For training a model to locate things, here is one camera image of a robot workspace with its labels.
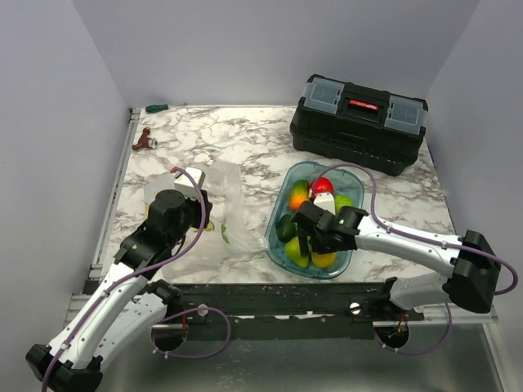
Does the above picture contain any light green fake pear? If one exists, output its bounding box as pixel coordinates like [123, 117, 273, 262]
[284, 236, 310, 269]

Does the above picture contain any purple cable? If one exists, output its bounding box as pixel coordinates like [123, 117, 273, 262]
[308, 163, 519, 355]
[40, 166, 233, 392]

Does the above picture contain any orange green fake mango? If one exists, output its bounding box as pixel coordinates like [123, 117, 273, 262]
[288, 180, 309, 211]

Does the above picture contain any aluminium frame rail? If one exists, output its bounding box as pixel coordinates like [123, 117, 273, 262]
[407, 292, 498, 325]

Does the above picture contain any teal transparent plastic tray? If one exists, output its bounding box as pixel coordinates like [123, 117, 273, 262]
[265, 162, 364, 280]

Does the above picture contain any dark green fake avocado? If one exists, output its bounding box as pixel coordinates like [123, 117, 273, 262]
[275, 214, 297, 243]

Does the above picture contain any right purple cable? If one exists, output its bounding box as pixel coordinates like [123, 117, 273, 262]
[308, 163, 519, 355]

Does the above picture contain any black mounting base rail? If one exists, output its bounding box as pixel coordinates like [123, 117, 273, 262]
[141, 281, 423, 341]

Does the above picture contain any green fake fruit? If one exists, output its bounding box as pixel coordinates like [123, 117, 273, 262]
[334, 194, 354, 212]

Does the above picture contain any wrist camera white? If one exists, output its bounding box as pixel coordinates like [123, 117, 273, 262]
[171, 167, 205, 200]
[313, 192, 336, 215]

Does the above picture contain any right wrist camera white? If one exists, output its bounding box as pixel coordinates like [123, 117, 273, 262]
[313, 192, 336, 215]

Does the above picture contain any green handled screwdriver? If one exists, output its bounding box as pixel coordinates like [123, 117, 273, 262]
[145, 103, 187, 114]

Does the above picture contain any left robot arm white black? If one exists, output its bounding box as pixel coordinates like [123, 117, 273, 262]
[25, 188, 212, 391]

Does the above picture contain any red fake fruit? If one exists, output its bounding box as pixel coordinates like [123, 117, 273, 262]
[309, 177, 334, 198]

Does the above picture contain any yellow fake fruit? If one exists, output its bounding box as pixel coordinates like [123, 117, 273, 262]
[311, 252, 337, 269]

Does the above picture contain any translucent printed plastic bag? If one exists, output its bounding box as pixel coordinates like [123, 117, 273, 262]
[142, 161, 269, 254]

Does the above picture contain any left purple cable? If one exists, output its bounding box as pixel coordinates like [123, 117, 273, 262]
[40, 166, 233, 392]

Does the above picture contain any brown water tap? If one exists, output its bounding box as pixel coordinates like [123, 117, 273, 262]
[132, 127, 158, 151]

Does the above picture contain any black toolbox red handle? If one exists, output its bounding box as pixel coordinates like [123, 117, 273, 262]
[290, 74, 428, 176]

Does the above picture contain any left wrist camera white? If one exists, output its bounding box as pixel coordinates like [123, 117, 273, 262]
[171, 167, 205, 200]

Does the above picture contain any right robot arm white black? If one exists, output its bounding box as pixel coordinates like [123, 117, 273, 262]
[292, 202, 501, 320]

